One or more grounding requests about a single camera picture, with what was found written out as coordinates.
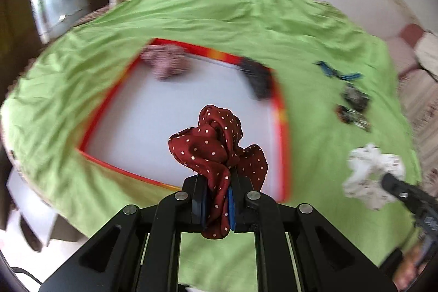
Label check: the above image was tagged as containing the plaid scrunchie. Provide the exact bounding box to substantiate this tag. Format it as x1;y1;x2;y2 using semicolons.
140;43;192;80

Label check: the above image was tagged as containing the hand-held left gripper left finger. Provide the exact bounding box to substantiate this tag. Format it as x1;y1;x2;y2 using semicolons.
39;175;210;292

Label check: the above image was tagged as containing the white cloth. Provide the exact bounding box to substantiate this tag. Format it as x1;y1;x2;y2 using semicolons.
413;30;438;81

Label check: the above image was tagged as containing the white printed scrunchie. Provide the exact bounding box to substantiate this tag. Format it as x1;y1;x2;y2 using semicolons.
342;142;407;211

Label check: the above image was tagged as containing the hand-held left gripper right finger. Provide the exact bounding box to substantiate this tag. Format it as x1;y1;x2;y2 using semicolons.
229;172;399;292

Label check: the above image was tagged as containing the red polka dot scrunchie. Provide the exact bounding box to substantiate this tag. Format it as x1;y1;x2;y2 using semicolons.
168;105;269;239

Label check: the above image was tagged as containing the pink cushion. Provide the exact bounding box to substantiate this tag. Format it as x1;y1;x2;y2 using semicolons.
387;23;428;74

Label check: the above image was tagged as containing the black headband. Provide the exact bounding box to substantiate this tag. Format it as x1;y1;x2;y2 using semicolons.
240;57;274;101

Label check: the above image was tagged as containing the green bed sheet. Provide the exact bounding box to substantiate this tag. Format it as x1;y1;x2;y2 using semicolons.
0;0;423;292

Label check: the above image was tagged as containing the dark mesh scrunchie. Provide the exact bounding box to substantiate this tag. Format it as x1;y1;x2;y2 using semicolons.
341;83;371;109

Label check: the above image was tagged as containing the leopard print hair tie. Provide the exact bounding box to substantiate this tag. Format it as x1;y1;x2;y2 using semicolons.
335;105;372;132

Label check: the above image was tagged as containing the white tray with red rim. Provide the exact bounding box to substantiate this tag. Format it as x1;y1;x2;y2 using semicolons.
77;37;293;204

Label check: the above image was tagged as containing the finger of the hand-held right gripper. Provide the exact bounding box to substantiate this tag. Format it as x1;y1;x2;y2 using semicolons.
381;173;423;215

